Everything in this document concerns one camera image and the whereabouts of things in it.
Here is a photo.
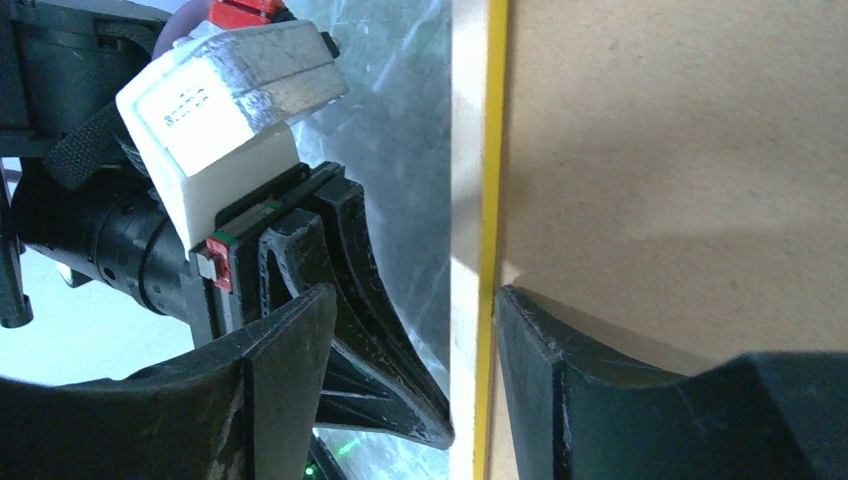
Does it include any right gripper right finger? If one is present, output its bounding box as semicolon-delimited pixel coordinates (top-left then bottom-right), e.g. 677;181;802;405
495;286;847;479

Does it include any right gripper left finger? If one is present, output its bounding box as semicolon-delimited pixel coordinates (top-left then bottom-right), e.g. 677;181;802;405
1;284;337;479

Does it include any yellow wooden picture frame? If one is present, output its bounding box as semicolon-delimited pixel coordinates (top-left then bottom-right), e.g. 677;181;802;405
449;0;509;479

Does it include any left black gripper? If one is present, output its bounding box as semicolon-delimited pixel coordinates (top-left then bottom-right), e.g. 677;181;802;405
11;162;345;346

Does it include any brown cardboard backing board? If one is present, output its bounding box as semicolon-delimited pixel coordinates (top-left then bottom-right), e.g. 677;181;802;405
486;0;848;480

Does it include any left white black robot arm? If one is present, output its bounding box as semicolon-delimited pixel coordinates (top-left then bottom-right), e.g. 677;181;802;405
1;1;454;449

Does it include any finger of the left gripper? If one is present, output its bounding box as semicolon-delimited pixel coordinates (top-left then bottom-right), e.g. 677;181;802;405
258;178;455;450

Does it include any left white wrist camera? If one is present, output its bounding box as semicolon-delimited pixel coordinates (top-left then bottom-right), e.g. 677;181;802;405
116;1;349;250

